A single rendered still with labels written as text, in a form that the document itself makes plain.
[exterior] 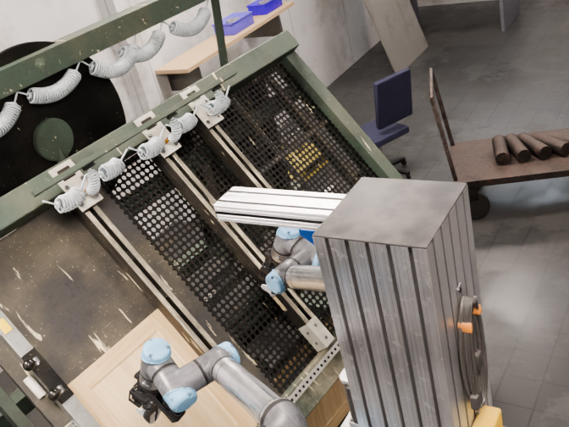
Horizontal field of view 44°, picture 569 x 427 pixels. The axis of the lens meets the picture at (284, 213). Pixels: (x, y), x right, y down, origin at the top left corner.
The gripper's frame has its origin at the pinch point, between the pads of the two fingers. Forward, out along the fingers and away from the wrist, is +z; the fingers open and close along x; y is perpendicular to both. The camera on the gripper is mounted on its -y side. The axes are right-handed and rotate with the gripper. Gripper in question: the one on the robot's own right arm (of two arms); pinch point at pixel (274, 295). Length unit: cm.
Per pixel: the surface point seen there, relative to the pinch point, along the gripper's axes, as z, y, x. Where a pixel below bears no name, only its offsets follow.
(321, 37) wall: 206, 137, -545
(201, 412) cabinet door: 31.3, 5.6, 37.5
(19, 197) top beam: -15, 91, 23
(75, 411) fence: 19, 39, 65
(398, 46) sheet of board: 197, 53, -580
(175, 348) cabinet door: 21.6, 24.2, 25.2
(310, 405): 38.0, -28.4, 10.1
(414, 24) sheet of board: 193, 51, -639
